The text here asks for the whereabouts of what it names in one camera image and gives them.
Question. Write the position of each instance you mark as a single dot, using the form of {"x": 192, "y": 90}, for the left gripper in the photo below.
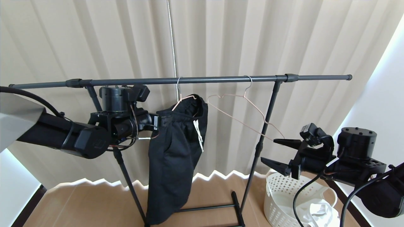
{"x": 142, "y": 123}

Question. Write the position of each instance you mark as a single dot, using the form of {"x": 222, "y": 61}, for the pink clothes hanger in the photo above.
{"x": 179, "y": 91}
{"x": 247, "y": 99}

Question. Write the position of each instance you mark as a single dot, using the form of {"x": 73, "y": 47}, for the white garment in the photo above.
{"x": 318, "y": 214}

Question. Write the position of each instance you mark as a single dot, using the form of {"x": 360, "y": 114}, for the black clothes rack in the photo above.
{"x": 126, "y": 82}

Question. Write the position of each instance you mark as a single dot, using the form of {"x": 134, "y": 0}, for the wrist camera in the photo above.
{"x": 311, "y": 132}
{"x": 140, "y": 93}

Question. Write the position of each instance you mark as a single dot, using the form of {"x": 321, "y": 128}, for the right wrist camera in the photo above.
{"x": 311, "y": 132}

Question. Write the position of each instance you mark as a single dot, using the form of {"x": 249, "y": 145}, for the white laundry basket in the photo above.
{"x": 281, "y": 192}

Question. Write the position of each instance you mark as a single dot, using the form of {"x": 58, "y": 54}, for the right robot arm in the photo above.
{"x": 356, "y": 148}

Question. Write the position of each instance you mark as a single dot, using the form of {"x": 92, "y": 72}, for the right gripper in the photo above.
{"x": 311, "y": 160}

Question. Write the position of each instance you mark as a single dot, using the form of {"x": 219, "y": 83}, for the black shorts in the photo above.
{"x": 170, "y": 157}

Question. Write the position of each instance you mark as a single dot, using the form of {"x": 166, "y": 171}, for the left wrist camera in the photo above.
{"x": 140, "y": 93}

